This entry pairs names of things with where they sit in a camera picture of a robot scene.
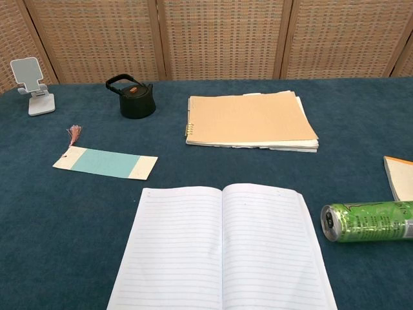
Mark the teal cream bookmark with tassel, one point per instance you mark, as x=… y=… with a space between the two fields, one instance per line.
x=103 y=163

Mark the beige folder paper stack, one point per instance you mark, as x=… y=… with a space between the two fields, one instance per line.
x=248 y=119

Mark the black cast iron teapot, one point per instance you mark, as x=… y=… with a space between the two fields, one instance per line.
x=137 y=103

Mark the open lined notebook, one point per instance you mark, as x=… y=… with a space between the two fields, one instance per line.
x=193 y=252

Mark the woven wooden folding screen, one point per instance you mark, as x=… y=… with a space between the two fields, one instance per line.
x=96 y=38

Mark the blue table cloth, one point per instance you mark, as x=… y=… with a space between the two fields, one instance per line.
x=48 y=226

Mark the green drink can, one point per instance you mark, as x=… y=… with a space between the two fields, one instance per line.
x=371 y=221

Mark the white phone stand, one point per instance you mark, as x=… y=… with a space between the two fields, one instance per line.
x=29 y=74

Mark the cream notepad with orange binding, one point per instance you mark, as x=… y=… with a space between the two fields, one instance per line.
x=401 y=181

